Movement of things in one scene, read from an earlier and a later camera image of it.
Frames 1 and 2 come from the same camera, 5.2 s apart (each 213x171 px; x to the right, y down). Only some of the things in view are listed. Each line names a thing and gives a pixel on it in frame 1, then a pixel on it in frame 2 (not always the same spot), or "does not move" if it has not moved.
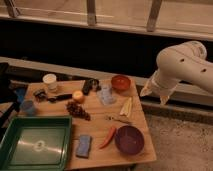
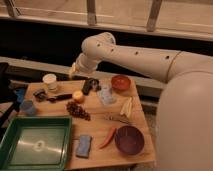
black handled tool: [43, 95] does not move
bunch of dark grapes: [76, 109] does not move
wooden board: [109, 124] does not move
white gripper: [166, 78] to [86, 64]
